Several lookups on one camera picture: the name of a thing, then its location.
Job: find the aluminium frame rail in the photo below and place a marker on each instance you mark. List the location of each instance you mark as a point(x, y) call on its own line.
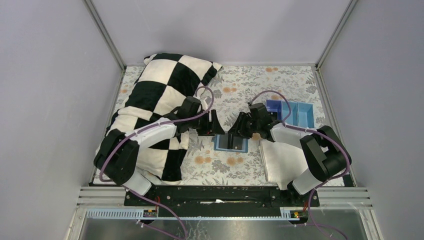
point(110, 213)

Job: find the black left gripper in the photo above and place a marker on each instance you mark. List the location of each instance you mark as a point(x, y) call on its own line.
point(209, 122)

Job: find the blue card holder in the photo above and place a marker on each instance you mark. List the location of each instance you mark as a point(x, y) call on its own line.
point(230, 143)

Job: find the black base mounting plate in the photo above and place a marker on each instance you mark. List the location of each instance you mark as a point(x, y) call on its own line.
point(225, 201)

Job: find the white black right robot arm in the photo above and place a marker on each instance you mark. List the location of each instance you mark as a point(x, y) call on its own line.
point(322, 150)

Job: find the blue three-compartment tray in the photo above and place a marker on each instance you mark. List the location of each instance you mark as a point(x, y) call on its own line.
point(302, 113)

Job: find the floral table cloth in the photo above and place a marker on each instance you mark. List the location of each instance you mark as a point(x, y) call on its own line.
point(233, 87)

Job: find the black credit card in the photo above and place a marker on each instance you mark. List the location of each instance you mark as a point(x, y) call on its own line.
point(222, 141)

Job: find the black white checkered pillow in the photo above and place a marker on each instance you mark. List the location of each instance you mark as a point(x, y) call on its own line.
point(163, 85)

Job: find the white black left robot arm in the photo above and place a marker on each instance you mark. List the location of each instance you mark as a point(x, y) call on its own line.
point(118, 152)

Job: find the white folded towel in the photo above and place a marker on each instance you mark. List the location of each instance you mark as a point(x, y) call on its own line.
point(282, 162)

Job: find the dark grey credit card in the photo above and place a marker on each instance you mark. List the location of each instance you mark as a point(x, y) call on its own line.
point(237, 143)

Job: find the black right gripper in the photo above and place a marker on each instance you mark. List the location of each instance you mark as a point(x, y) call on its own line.
point(245, 123)

